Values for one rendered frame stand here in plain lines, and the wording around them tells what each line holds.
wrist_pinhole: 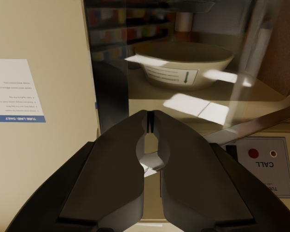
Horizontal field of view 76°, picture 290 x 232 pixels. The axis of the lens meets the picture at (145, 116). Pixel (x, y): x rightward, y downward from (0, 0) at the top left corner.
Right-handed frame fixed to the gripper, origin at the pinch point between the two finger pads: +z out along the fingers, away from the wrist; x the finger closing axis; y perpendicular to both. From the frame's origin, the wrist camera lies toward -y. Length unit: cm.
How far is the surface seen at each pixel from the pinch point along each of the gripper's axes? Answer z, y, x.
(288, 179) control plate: 7.3, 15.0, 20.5
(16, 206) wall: 58, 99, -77
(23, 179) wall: 58, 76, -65
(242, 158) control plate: 9.3, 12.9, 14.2
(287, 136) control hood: 11.8, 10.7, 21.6
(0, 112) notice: 58, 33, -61
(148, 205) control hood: 4.8, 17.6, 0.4
